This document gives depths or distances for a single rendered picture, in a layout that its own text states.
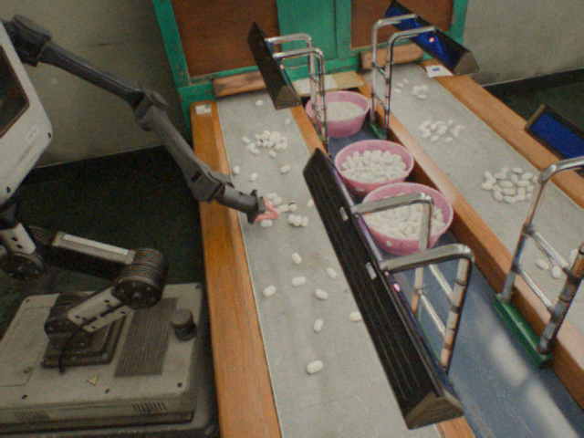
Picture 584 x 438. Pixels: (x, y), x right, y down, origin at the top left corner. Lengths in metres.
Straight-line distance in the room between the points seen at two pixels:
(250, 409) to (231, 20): 1.57
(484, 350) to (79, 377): 1.14
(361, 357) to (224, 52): 1.48
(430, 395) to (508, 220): 0.91
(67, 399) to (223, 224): 0.67
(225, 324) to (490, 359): 0.63
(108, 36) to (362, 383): 2.49
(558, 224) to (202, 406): 1.18
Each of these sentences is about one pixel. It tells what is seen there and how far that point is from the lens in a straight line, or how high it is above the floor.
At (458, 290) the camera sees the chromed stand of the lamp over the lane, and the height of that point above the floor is 1.01.
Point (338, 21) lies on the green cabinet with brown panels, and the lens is 2.19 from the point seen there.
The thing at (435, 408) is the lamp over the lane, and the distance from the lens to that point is 0.66.
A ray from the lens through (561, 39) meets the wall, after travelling 3.95.
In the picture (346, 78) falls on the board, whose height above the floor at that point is 0.78.
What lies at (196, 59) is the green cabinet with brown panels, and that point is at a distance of 2.14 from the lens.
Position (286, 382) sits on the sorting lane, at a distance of 1.07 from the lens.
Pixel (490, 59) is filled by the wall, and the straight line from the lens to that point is 3.68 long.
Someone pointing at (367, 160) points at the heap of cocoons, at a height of 0.74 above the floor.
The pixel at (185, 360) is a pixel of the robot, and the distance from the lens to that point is 1.49.
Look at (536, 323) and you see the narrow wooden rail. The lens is 1.23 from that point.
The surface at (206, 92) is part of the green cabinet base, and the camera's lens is 2.19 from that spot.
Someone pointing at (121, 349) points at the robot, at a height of 0.48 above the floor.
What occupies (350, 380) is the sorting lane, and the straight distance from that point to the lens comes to 1.07.
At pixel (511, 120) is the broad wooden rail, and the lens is 1.92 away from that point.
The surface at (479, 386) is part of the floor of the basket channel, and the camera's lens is 1.17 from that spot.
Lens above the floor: 1.66
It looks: 40 degrees down
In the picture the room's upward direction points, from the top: 7 degrees counter-clockwise
